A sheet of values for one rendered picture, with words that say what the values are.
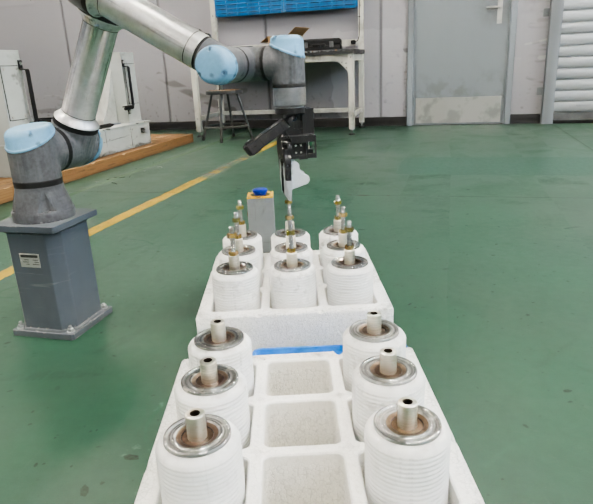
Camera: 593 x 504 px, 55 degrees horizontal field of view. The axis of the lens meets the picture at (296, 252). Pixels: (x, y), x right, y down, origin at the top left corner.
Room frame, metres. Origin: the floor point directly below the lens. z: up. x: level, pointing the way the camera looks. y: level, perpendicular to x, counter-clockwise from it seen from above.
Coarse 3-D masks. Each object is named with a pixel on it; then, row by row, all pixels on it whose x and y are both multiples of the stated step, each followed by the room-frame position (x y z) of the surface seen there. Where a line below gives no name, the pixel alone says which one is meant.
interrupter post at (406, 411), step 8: (400, 400) 0.54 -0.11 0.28; (408, 400) 0.54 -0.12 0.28; (416, 400) 0.54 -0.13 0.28; (400, 408) 0.53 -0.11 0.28; (408, 408) 0.53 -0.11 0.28; (416, 408) 0.53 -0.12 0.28; (400, 416) 0.53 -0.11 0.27; (408, 416) 0.53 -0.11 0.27; (416, 416) 0.53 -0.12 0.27; (400, 424) 0.53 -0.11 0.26; (408, 424) 0.53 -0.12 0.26; (416, 424) 0.53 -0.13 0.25
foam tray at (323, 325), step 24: (216, 264) 1.32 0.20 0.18; (264, 264) 1.31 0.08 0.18; (264, 288) 1.15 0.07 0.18; (216, 312) 1.03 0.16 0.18; (240, 312) 1.03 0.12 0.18; (264, 312) 1.02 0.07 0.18; (288, 312) 1.02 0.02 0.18; (312, 312) 1.01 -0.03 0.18; (336, 312) 1.01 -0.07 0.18; (360, 312) 1.01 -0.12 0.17; (384, 312) 1.01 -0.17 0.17; (264, 336) 1.01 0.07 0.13; (288, 336) 1.01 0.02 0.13; (312, 336) 1.01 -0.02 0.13; (336, 336) 1.01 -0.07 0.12
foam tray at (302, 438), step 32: (320, 352) 0.85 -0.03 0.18; (256, 384) 0.76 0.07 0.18; (288, 384) 0.82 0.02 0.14; (320, 384) 0.83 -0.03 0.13; (256, 416) 0.67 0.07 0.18; (288, 416) 0.71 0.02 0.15; (320, 416) 0.71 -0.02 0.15; (352, 416) 0.71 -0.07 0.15; (256, 448) 0.60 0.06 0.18; (288, 448) 0.60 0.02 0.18; (320, 448) 0.60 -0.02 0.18; (352, 448) 0.60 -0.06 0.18; (256, 480) 0.55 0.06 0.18; (288, 480) 0.59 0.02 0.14; (320, 480) 0.59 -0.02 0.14; (352, 480) 0.54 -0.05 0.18
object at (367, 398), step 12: (420, 372) 0.65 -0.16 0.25; (360, 384) 0.64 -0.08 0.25; (372, 384) 0.63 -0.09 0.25; (408, 384) 0.62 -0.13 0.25; (420, 384) 0.63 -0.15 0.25; (360, 396) 0.63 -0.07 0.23; (372, 396) 0.62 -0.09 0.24; (384, 396) 0.61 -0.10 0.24; (396, 396) 0.61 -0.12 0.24; (408, 396) 0.62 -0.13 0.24; (420, 396) 0.63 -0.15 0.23; (360, 408) 0.63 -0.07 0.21; (372, 408) 0.62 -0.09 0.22; (360, 420) 0.63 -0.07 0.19; (360, 432) 0.63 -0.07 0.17
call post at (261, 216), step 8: (248, 200) 1.46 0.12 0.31; (256, 200) 1.46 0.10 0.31; (264, 200) 1.46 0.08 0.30; (272, 200) 1.46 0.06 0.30; (248, 208) 1.46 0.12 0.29; (256, 208) 1.46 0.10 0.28; (264, 208) 1.46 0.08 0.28; (272, 208) 1.46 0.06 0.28; (248, 216) 1.46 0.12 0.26; (256, 216) 1.46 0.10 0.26; (264, 216) 1.46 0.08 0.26; (272, 216) 1.46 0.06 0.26; (256, 224) 1.46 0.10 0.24; (264, 224) 1.46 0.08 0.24; (272, 224) 1.46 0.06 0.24; (264, 232) 1.46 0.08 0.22; (272, 232) 1.46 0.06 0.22; (264, 240) 1.46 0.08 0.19; (264, 248) 1.46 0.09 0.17
